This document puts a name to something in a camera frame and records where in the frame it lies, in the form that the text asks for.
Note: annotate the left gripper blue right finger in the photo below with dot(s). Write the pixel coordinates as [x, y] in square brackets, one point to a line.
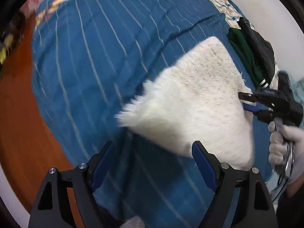
[254, 207]

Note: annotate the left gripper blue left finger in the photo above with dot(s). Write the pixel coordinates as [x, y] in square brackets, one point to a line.
[52, 207]

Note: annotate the white tweed jacket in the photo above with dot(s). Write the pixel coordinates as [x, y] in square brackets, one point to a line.
[196, 99]

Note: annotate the white gloved right hand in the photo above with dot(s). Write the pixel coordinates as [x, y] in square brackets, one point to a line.
[277, 149]

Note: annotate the teal velvet blanket pile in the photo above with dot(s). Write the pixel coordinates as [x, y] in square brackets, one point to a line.
[297, 88]

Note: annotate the black folded garment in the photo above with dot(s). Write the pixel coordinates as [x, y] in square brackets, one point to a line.
[262, 50]

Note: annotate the dark green folded garment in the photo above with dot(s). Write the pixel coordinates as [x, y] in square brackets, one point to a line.
[239, 44]

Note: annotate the plaid checkered quilt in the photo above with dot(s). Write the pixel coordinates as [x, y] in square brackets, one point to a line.
[232, 15]

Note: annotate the blue striped bed sheet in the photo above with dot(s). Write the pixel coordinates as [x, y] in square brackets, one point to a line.
[90, 57]

